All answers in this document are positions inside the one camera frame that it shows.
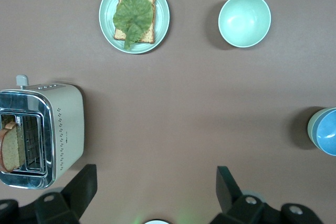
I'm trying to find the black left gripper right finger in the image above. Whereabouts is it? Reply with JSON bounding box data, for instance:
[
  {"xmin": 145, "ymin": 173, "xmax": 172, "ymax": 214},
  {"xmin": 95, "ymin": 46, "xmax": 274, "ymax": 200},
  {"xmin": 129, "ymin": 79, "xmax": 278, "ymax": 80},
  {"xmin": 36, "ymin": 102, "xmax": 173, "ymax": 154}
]
[{"xmin": 209, "ymin": 165, "xmax": 266, "ymax": 224}]

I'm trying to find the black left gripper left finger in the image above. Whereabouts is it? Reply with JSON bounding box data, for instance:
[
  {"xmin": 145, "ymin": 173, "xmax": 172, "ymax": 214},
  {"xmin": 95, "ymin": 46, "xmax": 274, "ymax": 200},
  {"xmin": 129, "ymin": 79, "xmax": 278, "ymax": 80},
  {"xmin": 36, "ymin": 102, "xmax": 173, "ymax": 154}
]
[{"xmin": 35, "ymin": 164, "xmax": 98, "ymax": 224}]

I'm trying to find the light green bowl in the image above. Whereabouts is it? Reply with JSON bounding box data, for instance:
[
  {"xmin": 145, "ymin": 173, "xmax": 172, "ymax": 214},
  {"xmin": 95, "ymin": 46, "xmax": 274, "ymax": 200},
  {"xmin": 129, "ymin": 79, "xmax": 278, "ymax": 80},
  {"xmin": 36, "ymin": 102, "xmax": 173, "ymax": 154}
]
[
  {"xmin": 307, "ymin": 107, "xmax": 336, "ymax": 146},
  {"xmin": 217, "ymin": 0, "xmax": 271, "ymax": 49}
]

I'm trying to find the blue bowl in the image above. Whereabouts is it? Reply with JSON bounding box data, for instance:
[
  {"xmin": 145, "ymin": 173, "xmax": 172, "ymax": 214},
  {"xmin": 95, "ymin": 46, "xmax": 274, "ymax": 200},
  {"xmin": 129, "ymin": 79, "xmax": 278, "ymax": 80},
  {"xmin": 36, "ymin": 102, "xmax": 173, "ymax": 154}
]
[{"xmin": 316, "ymin": 109, "xmax": 336, "ymax": 156}]

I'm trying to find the beige and chrome toaster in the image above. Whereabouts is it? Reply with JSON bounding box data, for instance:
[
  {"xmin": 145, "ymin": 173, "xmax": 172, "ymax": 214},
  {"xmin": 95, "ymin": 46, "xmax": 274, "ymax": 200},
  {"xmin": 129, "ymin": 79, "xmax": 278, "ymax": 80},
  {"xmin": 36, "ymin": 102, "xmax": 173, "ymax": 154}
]
[{"xmin": 0, "ymin": 74, "xmax": 85, "ymax": 190}]

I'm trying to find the bread slice in toaster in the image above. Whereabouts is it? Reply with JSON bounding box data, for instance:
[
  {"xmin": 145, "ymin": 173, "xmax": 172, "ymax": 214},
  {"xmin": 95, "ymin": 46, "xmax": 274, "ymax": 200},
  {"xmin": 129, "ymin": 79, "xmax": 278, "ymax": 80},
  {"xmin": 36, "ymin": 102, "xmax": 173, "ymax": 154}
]
[{"xmin": 0, "ymin": 121, "xmax": 27, "ymax": 174}]

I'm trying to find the toast slice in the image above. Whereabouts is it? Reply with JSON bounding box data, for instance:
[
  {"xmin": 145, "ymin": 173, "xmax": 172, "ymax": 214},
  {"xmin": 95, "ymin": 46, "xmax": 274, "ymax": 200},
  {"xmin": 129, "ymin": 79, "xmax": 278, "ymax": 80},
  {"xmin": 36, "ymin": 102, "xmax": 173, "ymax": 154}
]
[{"xmin": 113, "ymin": 0, "xmax": 158, "ymax": 44}]

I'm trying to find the light green plate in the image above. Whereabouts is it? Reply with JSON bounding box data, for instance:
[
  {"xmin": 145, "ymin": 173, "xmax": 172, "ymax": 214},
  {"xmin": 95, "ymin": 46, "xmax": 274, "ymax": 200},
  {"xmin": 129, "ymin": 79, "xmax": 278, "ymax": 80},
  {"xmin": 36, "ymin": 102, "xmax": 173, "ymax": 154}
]
[{"xmin": 99, "ymin": 0, "xmax": 171, "ymax": 55}]

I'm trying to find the green lettuce leaf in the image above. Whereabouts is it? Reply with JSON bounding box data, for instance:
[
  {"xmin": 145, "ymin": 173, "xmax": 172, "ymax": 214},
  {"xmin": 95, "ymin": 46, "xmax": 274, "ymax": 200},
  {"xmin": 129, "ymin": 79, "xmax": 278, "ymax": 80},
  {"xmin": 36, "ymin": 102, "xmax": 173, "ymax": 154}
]
[{"xmin": 112, "ymin": 0, "xmax": 155, "ymax": 51}]

